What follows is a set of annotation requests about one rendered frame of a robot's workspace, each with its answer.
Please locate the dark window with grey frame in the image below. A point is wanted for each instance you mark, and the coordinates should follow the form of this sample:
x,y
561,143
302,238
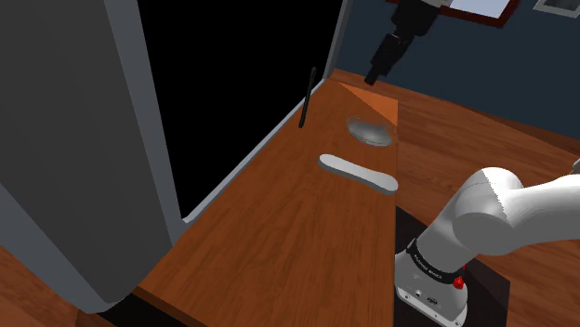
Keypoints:
x,y
235,90

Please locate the grey plate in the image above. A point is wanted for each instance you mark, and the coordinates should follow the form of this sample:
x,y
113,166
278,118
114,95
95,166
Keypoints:
x,y
370,132

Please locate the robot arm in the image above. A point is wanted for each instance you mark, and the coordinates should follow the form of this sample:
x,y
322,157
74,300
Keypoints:
x,y
489,213

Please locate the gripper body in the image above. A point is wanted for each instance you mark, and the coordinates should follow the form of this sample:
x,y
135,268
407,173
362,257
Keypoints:
x,y
403,31

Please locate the grey oblong remote control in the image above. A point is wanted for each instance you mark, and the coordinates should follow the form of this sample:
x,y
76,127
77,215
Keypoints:
x,y
358,173

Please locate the black pen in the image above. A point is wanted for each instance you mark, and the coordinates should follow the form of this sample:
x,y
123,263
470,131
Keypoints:
x,y
307,97

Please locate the red framed wall picture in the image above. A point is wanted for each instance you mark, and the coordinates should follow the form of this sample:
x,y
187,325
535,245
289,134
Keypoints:
x,y
480,5

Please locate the grey framed wall picture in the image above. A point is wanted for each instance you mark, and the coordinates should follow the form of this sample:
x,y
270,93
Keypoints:
x,y
559,5

